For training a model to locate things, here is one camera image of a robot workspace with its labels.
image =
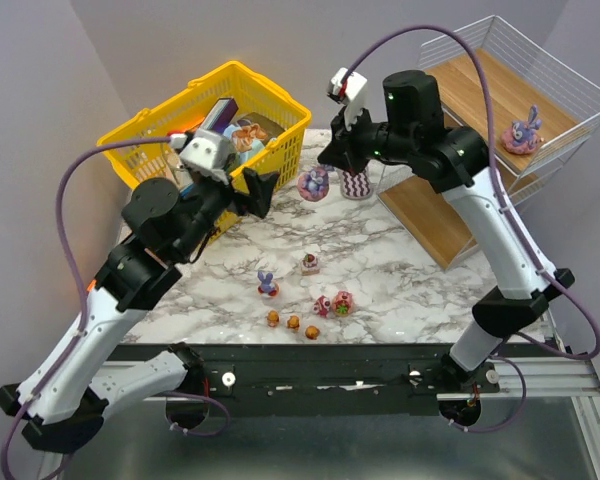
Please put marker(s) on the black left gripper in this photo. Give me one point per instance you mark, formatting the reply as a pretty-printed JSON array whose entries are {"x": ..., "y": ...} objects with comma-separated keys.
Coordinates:
[{"x": 237, "y": 192}]

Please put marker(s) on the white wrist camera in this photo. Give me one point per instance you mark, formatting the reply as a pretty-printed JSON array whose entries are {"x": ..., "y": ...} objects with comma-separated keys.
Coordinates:
[
  {"x": 350, "y": 90},
  {"x": 209, "y": 154}
]

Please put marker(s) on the purple bunny donut toy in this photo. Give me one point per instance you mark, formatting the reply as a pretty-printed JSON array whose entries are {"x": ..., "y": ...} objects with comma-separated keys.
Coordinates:
[{"x": 522, "y": 137}]

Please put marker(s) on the orange bear toy middle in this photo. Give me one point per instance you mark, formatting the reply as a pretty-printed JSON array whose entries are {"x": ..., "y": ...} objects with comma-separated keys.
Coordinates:
[{"x": 293, "y": 323}]

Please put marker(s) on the yellow plastic basket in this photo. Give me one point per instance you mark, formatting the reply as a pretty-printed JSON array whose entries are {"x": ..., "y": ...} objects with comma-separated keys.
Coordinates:
[{"x": 252, "y": 91}]

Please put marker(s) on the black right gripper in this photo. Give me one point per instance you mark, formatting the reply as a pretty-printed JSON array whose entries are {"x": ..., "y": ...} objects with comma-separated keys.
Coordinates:
[{"x": 345, "y": 142}]

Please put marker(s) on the orange bear toy right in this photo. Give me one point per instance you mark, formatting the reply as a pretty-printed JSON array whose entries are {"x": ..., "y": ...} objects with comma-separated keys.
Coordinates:
[{"x": 312, "y": 332}]

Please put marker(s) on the purple wavy striped sponge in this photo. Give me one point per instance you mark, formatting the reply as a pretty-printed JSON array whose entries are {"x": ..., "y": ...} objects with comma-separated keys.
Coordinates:
[{"x": 355, "y": 186}]

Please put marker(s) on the orange bear toy left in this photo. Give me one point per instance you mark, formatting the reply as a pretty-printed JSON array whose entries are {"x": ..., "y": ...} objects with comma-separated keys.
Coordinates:
[{"x": 273, "y": 318}]

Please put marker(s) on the red white clown toy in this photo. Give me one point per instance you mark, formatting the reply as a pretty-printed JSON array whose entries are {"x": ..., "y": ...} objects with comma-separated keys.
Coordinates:
[{"x": 322, "y": 306}]

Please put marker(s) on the orange candy box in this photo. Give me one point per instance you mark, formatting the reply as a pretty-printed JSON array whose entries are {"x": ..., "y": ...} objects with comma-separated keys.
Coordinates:
[{"x": 191, "y": 124}]

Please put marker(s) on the orange bear toy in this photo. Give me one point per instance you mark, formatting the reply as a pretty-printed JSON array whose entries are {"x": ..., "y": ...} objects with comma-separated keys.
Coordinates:
[
  {"x": 273, "y": 318},
  {"x": 312, "y": 332},
  {"x": 293, "y": 323}
]

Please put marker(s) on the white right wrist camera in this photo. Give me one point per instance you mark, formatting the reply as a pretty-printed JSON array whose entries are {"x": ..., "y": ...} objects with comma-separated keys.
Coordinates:
[{"x": 350, "y": 90}]

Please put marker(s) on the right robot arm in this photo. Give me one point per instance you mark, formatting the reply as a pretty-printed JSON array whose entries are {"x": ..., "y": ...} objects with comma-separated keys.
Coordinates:
[{"x": 455, "y": 163}]

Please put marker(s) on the pink strawberry donut toy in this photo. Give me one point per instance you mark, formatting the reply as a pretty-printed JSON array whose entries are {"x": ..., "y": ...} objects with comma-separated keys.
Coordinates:
[{"x": 342, "y": 304}]

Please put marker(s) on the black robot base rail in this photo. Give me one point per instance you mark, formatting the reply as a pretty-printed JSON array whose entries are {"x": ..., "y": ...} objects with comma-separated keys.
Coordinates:
[{"x": 329, "y": 380}]

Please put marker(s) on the chips bag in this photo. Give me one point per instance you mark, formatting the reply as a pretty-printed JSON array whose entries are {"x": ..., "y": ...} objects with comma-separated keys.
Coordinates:
[{"x": 250, "y": 134}]

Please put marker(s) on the purple box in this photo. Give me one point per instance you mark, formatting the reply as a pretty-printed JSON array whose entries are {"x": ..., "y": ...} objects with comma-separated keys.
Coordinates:
[{"x": 220, "y": 116}]

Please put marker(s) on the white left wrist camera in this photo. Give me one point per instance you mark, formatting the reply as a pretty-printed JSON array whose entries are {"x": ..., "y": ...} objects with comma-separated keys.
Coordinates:
[{"x": 209, "y": 154}]

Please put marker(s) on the strawberry cake toy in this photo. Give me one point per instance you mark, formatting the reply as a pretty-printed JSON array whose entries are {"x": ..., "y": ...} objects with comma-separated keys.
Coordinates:
[{"x": 310, "y": 264}]

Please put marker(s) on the white wire wooden shelf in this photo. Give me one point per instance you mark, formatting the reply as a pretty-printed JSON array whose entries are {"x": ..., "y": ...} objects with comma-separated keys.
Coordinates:
[{"x": 519, "y": 73}]

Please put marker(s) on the small purple bunny toy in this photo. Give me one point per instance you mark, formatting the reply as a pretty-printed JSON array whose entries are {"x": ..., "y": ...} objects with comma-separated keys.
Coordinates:
[{"x": 267, "y": 285}]

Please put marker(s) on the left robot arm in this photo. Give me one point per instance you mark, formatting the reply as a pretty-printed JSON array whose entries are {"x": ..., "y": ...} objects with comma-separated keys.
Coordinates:
[{"x": 69, "y": 402}]

